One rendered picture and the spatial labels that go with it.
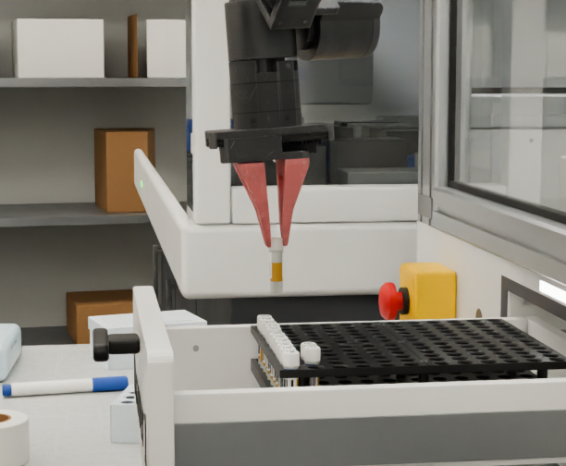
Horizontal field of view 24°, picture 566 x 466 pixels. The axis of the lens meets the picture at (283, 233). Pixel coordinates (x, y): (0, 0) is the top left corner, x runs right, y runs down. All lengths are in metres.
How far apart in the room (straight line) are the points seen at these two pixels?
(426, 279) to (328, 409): 0.46
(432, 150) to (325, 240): 0.43
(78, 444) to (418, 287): 0.38
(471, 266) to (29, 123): 3.89
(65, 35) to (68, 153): 0.60
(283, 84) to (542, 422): 0.34
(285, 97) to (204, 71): 0.75
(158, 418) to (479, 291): 0.49
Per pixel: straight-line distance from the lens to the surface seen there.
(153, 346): 0.93
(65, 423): 1.40
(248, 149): 1.09
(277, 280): 1.13
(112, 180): 4.74
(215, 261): 1.86
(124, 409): 1.31
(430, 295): 1.39
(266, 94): 1.09
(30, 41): 4.72
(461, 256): 1.39
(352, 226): 1.89
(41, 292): 5.20
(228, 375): 1.19
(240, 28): 1.10
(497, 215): 1.26
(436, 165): 1.48
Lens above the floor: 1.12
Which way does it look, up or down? 7 degrees down
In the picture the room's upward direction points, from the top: straight up
